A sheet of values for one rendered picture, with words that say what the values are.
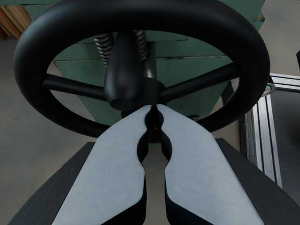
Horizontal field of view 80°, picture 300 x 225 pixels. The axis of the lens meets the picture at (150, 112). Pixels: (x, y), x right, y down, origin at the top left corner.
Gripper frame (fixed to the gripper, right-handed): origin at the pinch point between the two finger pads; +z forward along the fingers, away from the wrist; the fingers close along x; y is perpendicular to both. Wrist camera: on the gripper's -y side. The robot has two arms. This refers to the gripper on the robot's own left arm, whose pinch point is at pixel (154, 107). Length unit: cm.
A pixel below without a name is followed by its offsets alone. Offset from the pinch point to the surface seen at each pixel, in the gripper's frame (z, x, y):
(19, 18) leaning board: 146, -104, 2
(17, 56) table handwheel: 5.0, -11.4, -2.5
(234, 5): 25.1, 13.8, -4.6
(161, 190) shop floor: 48, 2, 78
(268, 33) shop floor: 146, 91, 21
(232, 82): 35.0, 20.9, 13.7
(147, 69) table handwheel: 13.6, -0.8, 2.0
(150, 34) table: 15.6, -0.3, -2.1
